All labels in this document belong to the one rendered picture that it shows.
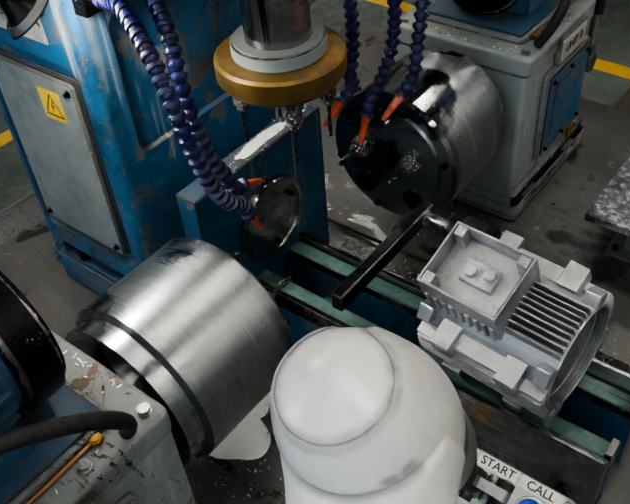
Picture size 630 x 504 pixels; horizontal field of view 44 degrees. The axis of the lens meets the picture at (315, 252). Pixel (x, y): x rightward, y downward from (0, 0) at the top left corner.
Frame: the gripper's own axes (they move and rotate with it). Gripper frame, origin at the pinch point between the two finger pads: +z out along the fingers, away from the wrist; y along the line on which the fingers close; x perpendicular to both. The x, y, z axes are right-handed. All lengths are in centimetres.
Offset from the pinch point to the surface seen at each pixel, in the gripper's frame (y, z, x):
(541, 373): 1.8, 18.2, -15.8
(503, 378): 6.0, 19.5, -13.3
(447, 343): 14.8, 19.9, -14.3
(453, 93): 37, 28, -54
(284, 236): 53, 31, -20
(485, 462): 0.9, 8.2, -2.5
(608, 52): 83, 241, -202
